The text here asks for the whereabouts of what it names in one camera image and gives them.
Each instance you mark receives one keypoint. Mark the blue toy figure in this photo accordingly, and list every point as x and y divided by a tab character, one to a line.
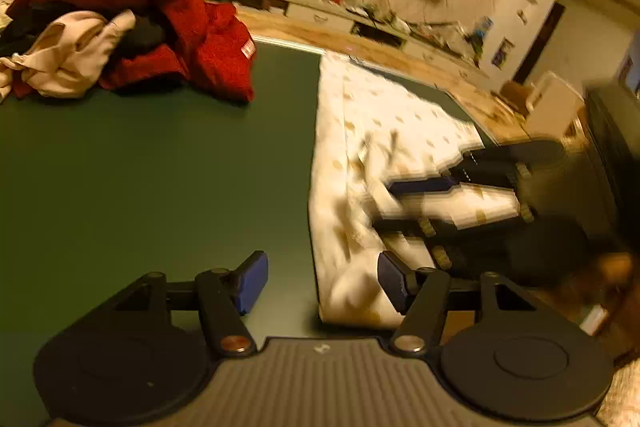
480	32

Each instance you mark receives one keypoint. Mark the white chair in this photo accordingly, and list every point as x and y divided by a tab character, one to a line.
555	102

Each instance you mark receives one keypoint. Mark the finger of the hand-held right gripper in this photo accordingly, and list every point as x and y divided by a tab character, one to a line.
425	186
470	249

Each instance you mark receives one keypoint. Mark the brown stool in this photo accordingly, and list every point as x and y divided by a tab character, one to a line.
516	96

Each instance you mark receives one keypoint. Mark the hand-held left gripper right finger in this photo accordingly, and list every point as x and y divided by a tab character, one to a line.
395	279

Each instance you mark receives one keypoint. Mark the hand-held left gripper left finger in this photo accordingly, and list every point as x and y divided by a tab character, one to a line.
252	282

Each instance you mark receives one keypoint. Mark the dark cloth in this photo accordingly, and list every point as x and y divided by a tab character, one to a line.
142	34

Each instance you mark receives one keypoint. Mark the lace fringed cover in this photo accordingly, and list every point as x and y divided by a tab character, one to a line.
625	392

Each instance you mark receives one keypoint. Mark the red towel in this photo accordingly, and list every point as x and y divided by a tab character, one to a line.
210	37

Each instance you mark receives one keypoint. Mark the colourful small wall picture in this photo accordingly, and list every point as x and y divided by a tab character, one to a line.
503	53

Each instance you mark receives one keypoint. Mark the white crumpled garment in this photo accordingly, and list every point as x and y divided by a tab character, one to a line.
70	52

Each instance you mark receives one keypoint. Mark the white television cabinet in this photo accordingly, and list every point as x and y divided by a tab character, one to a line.
310	9

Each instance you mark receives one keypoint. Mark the white polka dot shirt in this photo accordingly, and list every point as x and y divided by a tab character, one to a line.
360	132

